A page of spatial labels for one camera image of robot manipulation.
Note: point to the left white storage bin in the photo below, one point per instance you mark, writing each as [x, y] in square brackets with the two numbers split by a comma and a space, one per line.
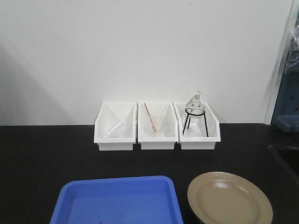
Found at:
[115, 127]

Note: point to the blue lab equipment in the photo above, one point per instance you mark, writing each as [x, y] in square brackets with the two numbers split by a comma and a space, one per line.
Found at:
[286, 112]

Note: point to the black sink basin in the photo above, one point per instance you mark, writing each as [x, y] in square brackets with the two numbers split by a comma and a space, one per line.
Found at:
[288, 157]

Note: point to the clear glass beaker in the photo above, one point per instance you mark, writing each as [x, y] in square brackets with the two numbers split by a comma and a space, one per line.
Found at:
[157, 121]

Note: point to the black tripod stand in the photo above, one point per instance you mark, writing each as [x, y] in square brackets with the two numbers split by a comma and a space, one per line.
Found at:
[188, 120]

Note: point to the blue plastic tray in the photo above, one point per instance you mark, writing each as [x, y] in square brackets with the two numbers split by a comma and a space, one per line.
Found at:
[127, 200]

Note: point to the right white storage bin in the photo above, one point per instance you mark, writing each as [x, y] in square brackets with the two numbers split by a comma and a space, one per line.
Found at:
[195, 137]

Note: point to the middle white storage bin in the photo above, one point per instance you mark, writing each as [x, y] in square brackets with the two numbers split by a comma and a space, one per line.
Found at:
[169, 126]

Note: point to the glass flask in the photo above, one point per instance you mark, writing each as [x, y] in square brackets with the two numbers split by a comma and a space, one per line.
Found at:
[194, 107]

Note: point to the beige plate black rim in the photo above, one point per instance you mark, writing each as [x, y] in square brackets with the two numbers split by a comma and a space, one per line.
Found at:
[225, 198]

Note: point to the white storage bin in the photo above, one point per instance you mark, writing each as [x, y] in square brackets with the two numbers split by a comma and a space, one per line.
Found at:
[115, 127]
[195, 137]
[169, 126]

